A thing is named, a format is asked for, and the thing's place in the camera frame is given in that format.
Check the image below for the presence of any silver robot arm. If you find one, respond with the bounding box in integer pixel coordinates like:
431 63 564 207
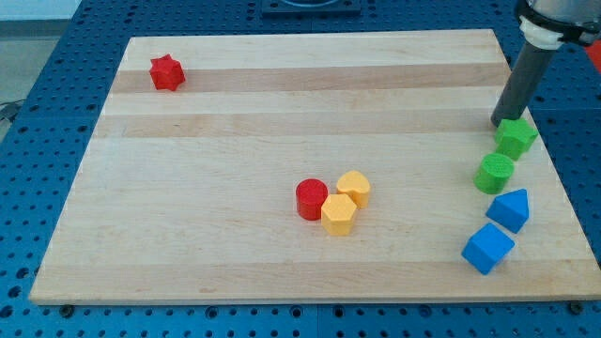
515 0 600 51

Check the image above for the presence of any red star block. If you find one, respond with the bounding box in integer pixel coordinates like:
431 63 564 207
149 54 186 91

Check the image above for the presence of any green star block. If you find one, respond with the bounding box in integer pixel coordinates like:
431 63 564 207
495 118 539 161

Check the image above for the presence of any red cylinder block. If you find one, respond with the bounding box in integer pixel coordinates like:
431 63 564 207
295 178 329 221

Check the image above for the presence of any wooden board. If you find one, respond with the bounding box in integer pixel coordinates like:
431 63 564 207
29 29 600 305

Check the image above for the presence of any yellow hexagon block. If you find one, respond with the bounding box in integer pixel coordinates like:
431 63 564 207
321 193 358 236

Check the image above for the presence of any green cylinder block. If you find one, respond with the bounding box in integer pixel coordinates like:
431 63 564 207
473 153 515 194

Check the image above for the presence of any blue cube block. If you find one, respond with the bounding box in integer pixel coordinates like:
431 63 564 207
461 223 515 275

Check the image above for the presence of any blue pentagon block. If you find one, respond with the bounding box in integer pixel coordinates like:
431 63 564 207
485 189 530 234

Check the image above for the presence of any grey cylindrical pointer tool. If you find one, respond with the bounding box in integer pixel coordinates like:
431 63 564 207
490 41 556 127

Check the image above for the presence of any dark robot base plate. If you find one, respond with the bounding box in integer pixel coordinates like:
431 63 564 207
260 0 362 18

